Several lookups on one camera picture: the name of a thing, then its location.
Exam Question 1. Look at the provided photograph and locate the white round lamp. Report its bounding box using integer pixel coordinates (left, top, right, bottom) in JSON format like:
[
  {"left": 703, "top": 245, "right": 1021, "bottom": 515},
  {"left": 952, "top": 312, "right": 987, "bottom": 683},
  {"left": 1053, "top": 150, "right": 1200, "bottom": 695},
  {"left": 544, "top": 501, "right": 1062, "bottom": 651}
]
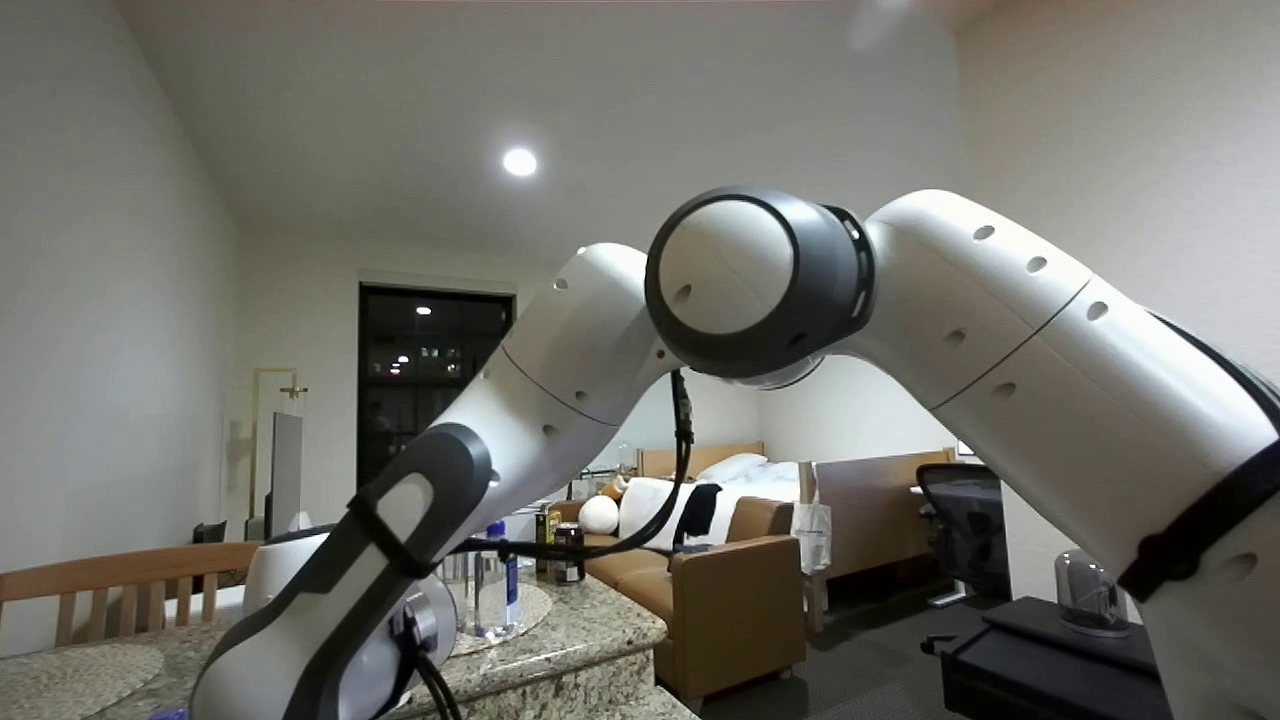
[{"left": 575, "top": 490, "right": 624, "bottom": 538}]

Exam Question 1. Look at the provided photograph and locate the black case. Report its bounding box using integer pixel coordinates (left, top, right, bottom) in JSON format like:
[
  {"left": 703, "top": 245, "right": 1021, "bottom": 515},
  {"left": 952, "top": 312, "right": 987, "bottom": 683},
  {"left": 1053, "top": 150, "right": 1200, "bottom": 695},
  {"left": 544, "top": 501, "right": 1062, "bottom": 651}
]
[{"left": 935, "top": 593, "right": 1173, "bottom": 720}]

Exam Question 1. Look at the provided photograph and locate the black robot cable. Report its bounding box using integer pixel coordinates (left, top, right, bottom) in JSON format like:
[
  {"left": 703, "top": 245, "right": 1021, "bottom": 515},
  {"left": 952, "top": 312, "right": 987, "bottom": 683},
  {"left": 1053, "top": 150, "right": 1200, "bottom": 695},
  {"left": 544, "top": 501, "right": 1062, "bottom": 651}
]
[
  {"left": 379, "top": 603, "right": 467, "bottom": 720},
  {"left": 450, "top": 362, "right": 700, "bottom": 558}
]

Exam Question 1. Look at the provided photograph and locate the black office chair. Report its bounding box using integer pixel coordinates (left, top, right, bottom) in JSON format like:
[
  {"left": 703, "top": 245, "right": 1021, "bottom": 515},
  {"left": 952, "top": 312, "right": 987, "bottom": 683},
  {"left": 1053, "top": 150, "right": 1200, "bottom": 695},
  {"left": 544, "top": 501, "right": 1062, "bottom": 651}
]
[{"left": 914, "top": 461, "right": 1017, "bottom": 608}]

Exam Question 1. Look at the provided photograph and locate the round beige placemat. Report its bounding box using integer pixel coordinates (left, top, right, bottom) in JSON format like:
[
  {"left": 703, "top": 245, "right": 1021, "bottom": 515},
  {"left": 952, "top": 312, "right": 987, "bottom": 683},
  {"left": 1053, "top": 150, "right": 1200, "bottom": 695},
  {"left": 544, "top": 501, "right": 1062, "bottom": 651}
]
[
  {"left": 0, "top": 640, "right": 168, "bottom": 720},
  {"left": 443, "top": 579, "right": 555, "bottom": 660}
]

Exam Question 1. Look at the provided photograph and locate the wooden desk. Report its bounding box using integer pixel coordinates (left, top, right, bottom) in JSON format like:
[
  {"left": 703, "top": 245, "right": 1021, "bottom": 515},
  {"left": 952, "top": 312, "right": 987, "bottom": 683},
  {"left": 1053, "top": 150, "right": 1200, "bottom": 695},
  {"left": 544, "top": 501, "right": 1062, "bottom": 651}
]
[{"left": 810, "top": 444, "right": 960, "bottom": 579}]

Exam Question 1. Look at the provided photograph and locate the tan sofa with white pillows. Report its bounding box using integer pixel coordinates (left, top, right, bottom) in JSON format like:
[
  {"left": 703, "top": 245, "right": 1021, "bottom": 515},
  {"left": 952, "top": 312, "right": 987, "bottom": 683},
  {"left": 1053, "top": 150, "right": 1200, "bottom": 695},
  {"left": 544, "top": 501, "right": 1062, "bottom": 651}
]
[{"left": 615, "top": 440, "right": 810, "bottom": 552}]

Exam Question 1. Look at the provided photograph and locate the brown armchair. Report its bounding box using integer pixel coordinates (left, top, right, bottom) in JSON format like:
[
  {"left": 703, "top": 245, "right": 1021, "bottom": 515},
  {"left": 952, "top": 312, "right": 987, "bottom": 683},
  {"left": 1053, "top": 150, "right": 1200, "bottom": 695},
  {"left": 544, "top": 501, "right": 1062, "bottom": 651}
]
[{"left": 579, "top": 490, "right": 813, "bottom": 710}]

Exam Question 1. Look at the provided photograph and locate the clear water bottle blue label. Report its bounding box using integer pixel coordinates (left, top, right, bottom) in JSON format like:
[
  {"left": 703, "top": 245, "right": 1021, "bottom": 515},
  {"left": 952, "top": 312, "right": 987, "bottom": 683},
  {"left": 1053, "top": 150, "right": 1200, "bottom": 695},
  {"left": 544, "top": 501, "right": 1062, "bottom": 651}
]
[{"left": 481, "top": 515, "right": 526, "bottom": 634}]

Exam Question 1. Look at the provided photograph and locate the grey standing panel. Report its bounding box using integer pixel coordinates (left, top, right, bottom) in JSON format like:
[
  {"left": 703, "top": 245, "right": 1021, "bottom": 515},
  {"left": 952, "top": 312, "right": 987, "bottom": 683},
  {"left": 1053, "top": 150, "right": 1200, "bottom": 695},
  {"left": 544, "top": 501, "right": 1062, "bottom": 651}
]
[{"left": 269, "top": 409, "right": 310, "bottom": 538}]

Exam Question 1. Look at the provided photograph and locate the round ceiling light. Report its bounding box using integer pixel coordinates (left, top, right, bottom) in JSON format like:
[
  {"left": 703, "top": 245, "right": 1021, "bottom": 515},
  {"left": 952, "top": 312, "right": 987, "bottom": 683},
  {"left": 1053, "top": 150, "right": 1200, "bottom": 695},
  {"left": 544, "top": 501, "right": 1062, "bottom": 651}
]
[{"left": 496, "top": 140, "right": 544, "bottom": 185}]

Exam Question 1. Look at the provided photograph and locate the dark glass jar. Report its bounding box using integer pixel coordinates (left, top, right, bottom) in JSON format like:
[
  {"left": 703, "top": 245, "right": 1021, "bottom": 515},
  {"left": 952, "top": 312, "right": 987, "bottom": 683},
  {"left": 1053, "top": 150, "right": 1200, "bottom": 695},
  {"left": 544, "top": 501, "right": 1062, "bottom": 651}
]
[{"left": 531, "top": 501, "right": 589, "bottom": 587}]

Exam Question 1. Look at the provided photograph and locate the dark window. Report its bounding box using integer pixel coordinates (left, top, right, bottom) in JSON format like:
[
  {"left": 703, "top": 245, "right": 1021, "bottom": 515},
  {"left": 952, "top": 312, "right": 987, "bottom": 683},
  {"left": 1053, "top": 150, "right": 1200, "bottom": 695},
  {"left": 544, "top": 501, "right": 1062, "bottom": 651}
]
[{"left": 353, "top": 279, "right": 520, "bottom": 490}]

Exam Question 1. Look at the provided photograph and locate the silver cylindrical container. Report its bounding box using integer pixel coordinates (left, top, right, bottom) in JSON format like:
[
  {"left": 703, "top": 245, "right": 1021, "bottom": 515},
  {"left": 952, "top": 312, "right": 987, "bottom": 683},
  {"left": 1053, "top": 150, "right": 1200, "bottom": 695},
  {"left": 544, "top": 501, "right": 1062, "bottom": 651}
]
[{"left": 1053, "top": 542, "right": 1132, "bottom": 631}]

